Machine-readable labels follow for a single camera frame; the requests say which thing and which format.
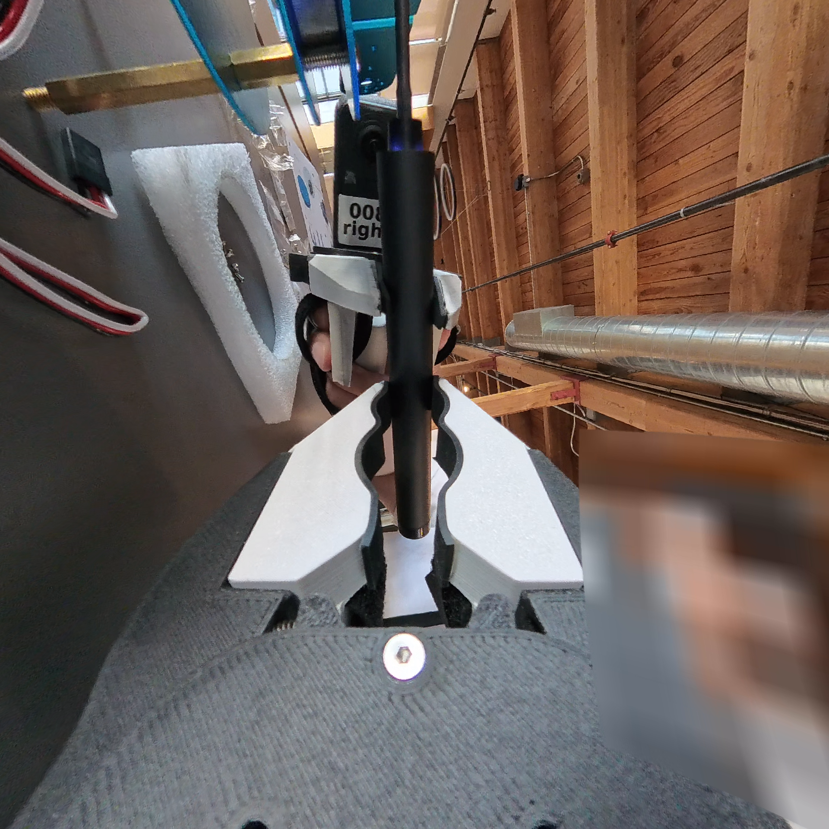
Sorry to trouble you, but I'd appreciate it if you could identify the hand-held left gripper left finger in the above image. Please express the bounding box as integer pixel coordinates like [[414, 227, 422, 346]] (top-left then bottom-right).
[[228, 381, 389, 613]]

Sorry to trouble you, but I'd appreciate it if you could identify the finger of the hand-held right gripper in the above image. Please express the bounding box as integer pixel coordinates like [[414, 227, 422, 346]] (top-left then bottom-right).
[[431, 269, 463, 331], [289, 253, 384, 318]]

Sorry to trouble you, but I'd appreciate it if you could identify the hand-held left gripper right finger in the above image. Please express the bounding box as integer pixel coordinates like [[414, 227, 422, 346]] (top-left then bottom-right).
[[427, 379, 585, 611]]

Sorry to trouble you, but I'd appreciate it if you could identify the black electric screwdriver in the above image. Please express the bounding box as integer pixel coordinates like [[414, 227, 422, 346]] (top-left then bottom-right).
[[376, 0, 436, 540]]

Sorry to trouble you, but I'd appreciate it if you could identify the white foam frame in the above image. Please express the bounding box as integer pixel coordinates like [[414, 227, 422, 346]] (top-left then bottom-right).
[[131, 144, 303, 425]]

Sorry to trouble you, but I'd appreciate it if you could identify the blue toy robot arm base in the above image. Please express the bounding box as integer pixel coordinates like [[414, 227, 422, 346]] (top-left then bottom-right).
[[22, 0, 415, 133]]

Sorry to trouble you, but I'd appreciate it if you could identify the person's right hand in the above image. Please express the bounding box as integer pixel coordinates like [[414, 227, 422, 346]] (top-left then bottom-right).
[[308, 321, 383, 415]]

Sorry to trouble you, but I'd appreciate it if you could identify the printed instruction sheet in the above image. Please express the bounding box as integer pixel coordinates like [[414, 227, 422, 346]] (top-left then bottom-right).
[[285, 139, 338, 260]]

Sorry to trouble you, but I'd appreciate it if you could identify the pile of small screw bags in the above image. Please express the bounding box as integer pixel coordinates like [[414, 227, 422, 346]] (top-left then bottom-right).
[[249, 162, 307, 261]]

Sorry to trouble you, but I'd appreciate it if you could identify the white shirt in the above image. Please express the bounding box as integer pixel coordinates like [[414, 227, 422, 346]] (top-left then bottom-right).
[[383, 534, 829, 829]]

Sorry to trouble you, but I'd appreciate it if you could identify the wooden railing beam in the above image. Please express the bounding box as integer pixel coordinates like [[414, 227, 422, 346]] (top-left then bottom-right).
[[434, 379, 580, 418]]

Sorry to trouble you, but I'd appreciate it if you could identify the black metal tie rod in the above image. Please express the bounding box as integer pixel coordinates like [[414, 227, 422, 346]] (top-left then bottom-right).
[[463, 152, 829, 295]]

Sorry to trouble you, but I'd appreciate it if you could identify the white hanging ring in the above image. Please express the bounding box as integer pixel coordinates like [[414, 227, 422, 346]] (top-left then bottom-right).
[[437, 162, 458, 240]]

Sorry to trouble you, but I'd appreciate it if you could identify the silver air duct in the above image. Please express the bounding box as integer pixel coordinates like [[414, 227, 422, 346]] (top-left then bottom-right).
[[504, 304, 829, 405]]

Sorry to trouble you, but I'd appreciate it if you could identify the red white servo cable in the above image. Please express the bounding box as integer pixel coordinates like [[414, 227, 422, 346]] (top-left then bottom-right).
[[0, 0, 149, 335]]

